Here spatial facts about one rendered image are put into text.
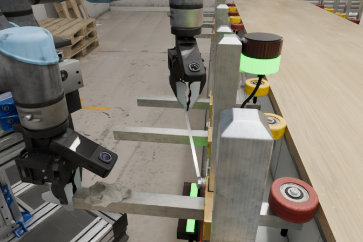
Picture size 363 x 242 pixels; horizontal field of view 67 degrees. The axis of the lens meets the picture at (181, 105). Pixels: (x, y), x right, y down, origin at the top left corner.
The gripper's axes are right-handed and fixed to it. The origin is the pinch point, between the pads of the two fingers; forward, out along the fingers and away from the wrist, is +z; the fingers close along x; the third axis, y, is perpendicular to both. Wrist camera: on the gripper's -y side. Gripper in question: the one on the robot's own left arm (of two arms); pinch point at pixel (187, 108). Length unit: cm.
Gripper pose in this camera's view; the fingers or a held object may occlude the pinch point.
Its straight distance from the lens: 70.9
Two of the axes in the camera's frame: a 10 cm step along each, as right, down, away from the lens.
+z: 0.0, 8.9, 4.6
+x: -9.7, 1.1, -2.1
